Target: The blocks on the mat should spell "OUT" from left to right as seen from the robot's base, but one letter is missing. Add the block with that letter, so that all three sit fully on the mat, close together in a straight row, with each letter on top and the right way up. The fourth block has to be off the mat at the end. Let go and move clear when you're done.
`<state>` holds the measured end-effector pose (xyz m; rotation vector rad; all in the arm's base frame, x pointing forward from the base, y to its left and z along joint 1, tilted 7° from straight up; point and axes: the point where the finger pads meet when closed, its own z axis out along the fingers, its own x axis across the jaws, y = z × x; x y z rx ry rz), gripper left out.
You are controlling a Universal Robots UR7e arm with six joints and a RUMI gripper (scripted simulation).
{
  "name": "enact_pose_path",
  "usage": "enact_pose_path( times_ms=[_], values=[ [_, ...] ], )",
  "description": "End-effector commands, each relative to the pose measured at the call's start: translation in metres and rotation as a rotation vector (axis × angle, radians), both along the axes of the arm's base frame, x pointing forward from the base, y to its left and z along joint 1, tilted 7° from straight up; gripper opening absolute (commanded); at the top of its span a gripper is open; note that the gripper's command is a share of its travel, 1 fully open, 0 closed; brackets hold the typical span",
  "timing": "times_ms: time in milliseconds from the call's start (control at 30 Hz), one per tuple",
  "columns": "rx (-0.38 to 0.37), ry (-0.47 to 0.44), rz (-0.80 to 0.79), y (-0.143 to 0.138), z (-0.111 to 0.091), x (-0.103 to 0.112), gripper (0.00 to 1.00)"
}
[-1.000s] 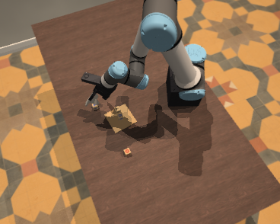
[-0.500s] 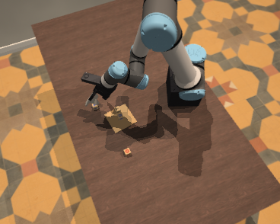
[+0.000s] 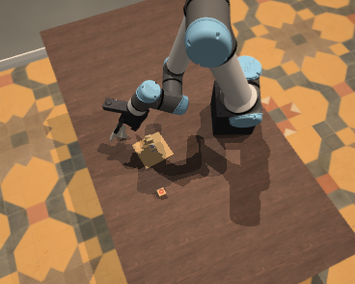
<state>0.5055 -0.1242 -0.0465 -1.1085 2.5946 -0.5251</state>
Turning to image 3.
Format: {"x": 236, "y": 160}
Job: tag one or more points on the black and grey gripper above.
{"x": 135, "y": 122}

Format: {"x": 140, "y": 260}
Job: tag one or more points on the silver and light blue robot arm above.
{"x": 208, "y": 40}

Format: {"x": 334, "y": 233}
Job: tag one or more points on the tan flat mat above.
{"x": 149, "y": 159}

